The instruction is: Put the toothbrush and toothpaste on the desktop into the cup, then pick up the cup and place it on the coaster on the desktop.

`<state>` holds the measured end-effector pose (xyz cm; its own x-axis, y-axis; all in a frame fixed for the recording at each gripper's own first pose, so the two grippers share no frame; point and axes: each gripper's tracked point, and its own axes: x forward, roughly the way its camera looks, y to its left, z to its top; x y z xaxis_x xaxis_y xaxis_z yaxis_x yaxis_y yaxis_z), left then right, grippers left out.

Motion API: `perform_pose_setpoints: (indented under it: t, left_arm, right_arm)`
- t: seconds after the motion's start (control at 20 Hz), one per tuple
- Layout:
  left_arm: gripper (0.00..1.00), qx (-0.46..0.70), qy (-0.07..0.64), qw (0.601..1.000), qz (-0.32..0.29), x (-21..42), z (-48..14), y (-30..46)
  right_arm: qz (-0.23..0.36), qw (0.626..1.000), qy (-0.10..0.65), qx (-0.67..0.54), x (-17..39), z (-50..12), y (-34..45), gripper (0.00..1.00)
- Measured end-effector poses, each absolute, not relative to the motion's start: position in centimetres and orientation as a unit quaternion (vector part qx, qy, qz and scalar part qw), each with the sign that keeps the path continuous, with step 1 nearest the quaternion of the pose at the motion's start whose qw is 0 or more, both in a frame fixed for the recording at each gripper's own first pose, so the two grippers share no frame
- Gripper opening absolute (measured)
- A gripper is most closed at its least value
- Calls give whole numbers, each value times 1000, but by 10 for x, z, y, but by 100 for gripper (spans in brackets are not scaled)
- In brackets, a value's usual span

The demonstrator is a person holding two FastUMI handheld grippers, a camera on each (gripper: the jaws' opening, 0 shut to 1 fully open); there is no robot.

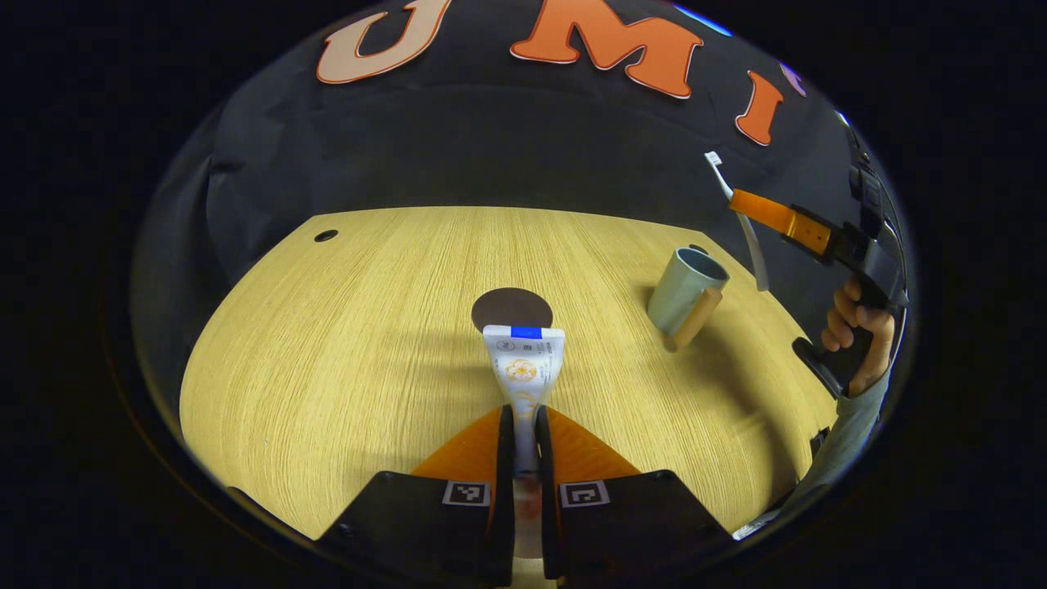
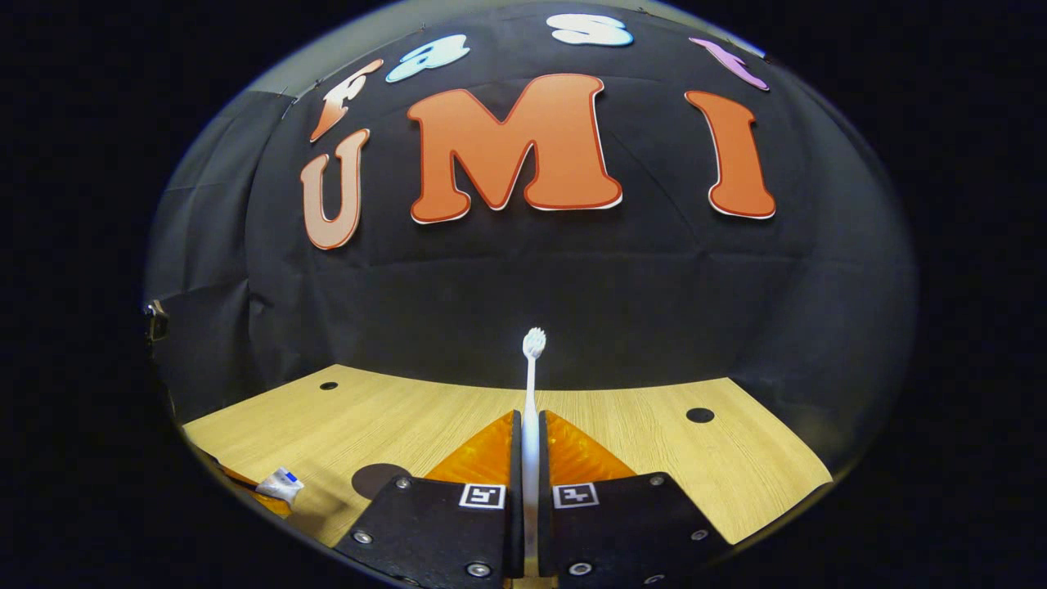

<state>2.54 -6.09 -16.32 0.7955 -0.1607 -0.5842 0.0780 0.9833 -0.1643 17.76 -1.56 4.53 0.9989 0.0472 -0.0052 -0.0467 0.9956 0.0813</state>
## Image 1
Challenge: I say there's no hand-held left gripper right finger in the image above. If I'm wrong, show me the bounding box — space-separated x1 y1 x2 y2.
536 405 737 588

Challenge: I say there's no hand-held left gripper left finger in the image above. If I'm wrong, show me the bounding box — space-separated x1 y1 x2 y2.
315 405 516 588

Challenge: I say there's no white toothbrush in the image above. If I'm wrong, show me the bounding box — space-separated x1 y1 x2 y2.
705 151 771 293

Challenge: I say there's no light blue cup wooden handle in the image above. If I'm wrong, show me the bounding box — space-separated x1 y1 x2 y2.
646 246 731 351

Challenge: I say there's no white toothpaste tube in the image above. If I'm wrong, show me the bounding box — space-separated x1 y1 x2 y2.
481 325 567 561

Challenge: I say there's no brown round coaster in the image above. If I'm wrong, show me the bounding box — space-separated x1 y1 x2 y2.
471 287 554 335

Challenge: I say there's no black backdrop cloth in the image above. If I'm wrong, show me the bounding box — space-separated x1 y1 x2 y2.
131 0 913 459

